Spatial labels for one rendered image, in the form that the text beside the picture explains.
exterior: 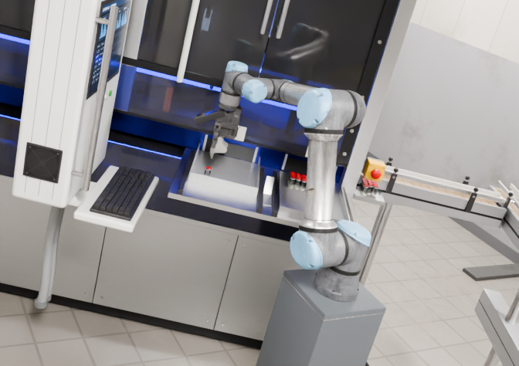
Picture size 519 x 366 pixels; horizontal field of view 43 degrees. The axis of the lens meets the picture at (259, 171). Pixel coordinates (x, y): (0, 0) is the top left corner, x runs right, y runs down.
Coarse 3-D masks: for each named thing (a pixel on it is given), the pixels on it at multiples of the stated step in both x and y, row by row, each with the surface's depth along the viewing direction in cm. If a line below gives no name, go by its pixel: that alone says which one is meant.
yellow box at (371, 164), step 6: (366, 162) 270; (372, 162) 266; (378, 162) 268; (366, 168) 267; (372, 168) 265; (378, 168) 265; (384, 168) 265; (366, 174) 266; (372, 180) 267; (378, 180) 267
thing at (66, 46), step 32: (64, 0) 190; (96, 0) 191; (128, 0) 229; (32, 32) 195; (64, 32) 194; (96, 32) 198; (32, 64) 198; (64, 64) 197; (96, 64) 206; (32, 96) 201; (64, 96) 201; (96, 96) 219; (32, 128) 205; (64, 128) 204; (32, 160) 208; (64, 160) 208; (96, 160) 244; (32, 192) 213; (64, 192) 212
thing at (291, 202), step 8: (280, 176) 259; (280, 184) 251; (280, 192) 243; (288, 192) 254; (296, 192) 256; (304, 192) 258; (280, 200) 237; (288, 200) 247; (296, 200) 249; (304, 200) 251; (336, 200) 259; (344, 200) 252; (280, 208) 232; (288, 208) 232; (296, 208) 241; (304, 208) 243; (336, 208) 251; (344, 208) 248; (288, 216) 233; (296, 216) 233; (336, 216) 244; (344, 216) 244
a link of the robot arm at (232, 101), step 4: (220, 92) 234; (220, 96) 233; (224, 96) 232; (228, 96) 231; (232, 96) 231; (240, 96) 234; (220, 100) 233; (224, 100) 232; (228, 100) 232; (232, 100) 232; (236, 100) 233; (224, 104) 233; (228, 104) 232; (232, 104) 233; (236, 104) 234
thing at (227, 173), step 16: (208, 160) 265; (224, 160) 269; (240, 160) 274; (192, 176) 241; (208, 176) 241; (224, 176) 253; (240, 176) 257; (256, 176) 261; (240, 192) 243; (256, 192) 243
